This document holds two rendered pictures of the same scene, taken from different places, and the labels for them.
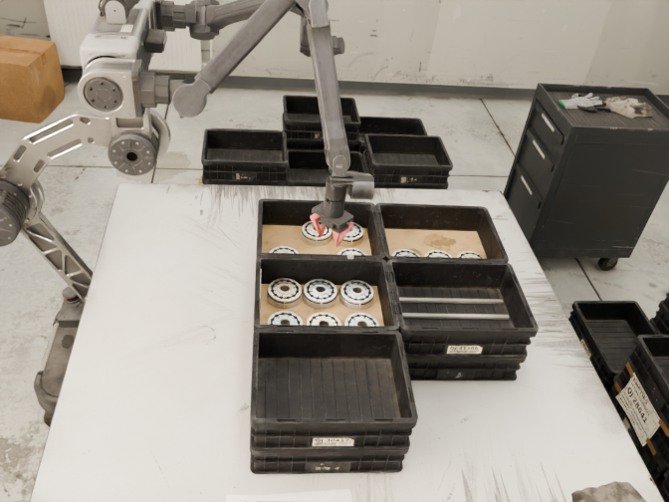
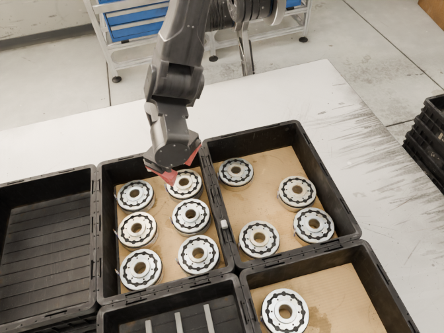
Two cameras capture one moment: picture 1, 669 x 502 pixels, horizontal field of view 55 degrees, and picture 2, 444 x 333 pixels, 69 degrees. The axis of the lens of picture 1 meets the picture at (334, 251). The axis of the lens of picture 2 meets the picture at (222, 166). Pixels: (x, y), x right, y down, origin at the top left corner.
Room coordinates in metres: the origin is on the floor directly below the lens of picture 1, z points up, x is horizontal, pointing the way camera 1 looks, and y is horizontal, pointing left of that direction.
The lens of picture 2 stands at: (1.51, -0.42, 1.62)
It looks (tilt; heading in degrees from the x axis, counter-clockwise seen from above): 52 degrees down; 89
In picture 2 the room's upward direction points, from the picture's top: 6 degrees counter-clockwise
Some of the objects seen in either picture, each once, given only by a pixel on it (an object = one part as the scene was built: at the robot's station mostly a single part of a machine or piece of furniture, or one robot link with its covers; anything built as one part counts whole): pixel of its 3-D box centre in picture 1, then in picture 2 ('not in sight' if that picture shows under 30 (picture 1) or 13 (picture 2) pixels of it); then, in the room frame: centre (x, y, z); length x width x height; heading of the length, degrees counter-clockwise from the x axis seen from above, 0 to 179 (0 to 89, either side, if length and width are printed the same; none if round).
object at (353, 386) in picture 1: (329, 388); (45, 249); (1.05, -0.03, 0.87); 0.40 x 0.30 x 0.11; 98
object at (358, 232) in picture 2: (319, 229); (272, 184); (1.64, 0.06, 0.92); 0.40 x 0.30 x 0.02; 98
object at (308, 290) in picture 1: (320, 290); (191, 215); (1.42, 0.03, 0.86); 0.10 x 0.10 x 0.01
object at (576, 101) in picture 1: (582, 101); not in sight; (2.97, -1.12, 0.88); 0.25 x 0.19 x 0.03; 100
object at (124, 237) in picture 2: (324, 325); (137, 228); (1.28, 0.00, 0.86); 0.10 x 0.10 x 0.01
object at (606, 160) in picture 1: (580, 183); not in sight; (2.91, -1.25, 0.45); 0.60 x 0.45 x 0.90; 100
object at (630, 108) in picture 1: (629, 105); not in sight; (2.98, -1.35, 0.88); 0.29 x 0.22 x 0.03; 100
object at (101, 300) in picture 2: (324, 294); (158, 211); (1.34, 0.01, 0.92); 0.40 x 0.30 x 0.02; 98
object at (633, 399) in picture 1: (638, 408); not in sight; (1.49, -1.14, 0.41); 0.31 x 0.02 x 0.16; 10
